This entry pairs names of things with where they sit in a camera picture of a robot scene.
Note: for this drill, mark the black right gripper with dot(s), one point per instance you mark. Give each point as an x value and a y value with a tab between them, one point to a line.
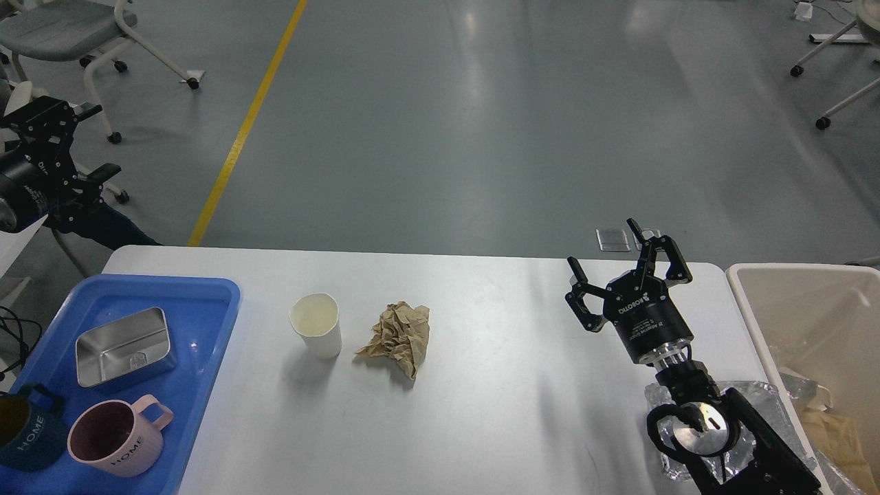
646	317

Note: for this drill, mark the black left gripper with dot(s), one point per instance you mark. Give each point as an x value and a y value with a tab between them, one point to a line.
44	128

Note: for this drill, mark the metal rectangular tin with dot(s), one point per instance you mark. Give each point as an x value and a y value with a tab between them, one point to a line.
125	352

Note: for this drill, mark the pink mug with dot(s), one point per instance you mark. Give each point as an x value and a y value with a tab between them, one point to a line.
120	438

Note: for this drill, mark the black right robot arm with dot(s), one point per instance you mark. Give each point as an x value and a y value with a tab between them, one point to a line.
725	445

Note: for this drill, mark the floor socket plate left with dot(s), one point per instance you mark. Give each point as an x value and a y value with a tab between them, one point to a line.
613	240

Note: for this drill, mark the person in beige sweater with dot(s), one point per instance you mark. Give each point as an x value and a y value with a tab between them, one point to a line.
102	224

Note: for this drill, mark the white side table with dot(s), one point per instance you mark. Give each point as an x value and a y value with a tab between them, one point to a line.
12	245

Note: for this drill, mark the grey office chair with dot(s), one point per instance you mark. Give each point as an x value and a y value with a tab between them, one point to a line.
65	31

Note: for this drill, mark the beige waste bin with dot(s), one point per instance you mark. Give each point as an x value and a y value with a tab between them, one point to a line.
822	322

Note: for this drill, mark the crumpled brown paper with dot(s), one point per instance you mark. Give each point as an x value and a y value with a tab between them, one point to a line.
402	334

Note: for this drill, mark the dark blue mug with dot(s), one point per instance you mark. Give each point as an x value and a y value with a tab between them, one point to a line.
33	433

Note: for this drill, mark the white paper cup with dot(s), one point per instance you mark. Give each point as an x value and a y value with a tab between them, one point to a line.
315	318

